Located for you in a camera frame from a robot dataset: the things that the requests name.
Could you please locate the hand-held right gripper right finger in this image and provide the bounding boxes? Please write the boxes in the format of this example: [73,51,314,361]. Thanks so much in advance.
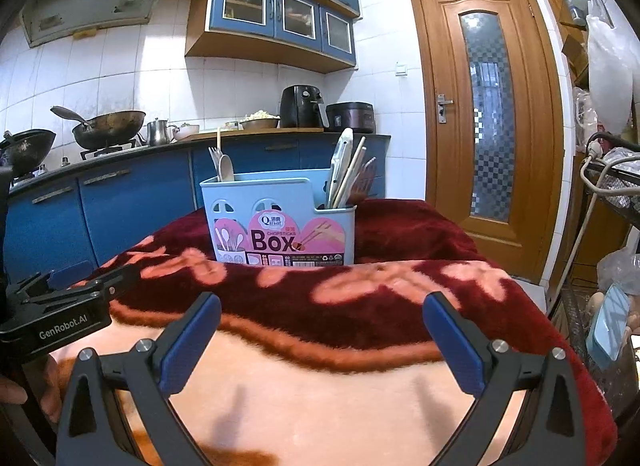
[422,290,598,466]

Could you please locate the blue glass-door wall cabinet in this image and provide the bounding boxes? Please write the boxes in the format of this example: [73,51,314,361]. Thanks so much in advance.
[185,0,361,74]

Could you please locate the white power cable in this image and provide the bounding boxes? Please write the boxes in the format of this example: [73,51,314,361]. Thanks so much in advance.
[550,133,640,307]

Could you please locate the black pan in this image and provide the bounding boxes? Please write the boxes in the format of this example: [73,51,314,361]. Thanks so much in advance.
[0,129,57,179]

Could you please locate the light blue utensil holder box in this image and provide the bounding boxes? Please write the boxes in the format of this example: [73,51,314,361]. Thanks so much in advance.
[200,177,357,267]

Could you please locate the steel kettle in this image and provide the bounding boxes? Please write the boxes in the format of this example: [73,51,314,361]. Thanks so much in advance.
[146,118,178,147]

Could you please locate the wooden door with glass panel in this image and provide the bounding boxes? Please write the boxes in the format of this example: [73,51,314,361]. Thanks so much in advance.
[407,0,566,284]

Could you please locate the metal ladle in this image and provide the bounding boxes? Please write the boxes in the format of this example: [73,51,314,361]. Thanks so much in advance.
[50,106,93,129]

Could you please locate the blue lower kitchen cabinets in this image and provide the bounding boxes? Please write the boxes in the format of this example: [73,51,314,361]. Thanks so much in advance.
[0,135,392,291]

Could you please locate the wire rack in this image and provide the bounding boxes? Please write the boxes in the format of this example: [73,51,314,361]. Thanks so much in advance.
[580,146,640,227]

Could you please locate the white chopstick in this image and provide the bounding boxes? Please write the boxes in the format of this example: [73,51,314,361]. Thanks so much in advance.
[334,136,367,209]

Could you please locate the kitchen countertop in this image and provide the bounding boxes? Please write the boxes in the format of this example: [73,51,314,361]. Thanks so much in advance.
[10,128,391,187]

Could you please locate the clear plastic bag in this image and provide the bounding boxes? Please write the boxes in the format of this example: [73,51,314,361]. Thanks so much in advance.
[595,241,640,297]

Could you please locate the black air fryer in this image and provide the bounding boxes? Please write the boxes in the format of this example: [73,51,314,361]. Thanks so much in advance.
[279,86,330,130]

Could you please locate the large white plastic bag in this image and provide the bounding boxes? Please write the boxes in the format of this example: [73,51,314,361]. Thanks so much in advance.
[585,10,638,137]

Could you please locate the gas stove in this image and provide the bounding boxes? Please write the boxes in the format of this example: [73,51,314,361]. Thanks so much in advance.
[80,141,146,161]

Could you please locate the black wok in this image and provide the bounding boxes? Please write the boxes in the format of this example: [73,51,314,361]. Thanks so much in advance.
[72,110,147,151]

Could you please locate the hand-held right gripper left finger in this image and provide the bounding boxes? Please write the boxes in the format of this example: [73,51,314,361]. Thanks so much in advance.
[55,291,223,466]

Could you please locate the bowl of food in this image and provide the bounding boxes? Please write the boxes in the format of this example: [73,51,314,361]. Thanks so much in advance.
[239,110,281,131]

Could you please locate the red floral blanket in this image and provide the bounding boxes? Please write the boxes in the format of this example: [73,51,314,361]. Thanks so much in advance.
[47,198,618,466]

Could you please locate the wooden shelf cabinet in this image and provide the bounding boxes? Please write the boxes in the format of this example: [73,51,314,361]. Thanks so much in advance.
[535,0,640,291]

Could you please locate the silver metal utensil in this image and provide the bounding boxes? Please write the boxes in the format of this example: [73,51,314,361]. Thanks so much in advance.
[325,127,355,209]

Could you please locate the dark rice cooker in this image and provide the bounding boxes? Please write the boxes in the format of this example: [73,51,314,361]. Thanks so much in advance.
[325,102,376,134]

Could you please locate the person's left hand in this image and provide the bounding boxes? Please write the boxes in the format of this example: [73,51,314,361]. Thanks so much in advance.
[0,353,63,419]

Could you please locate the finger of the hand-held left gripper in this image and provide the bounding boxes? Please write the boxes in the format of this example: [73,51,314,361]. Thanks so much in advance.
[5,261,95,297]
[37,264,141,307]

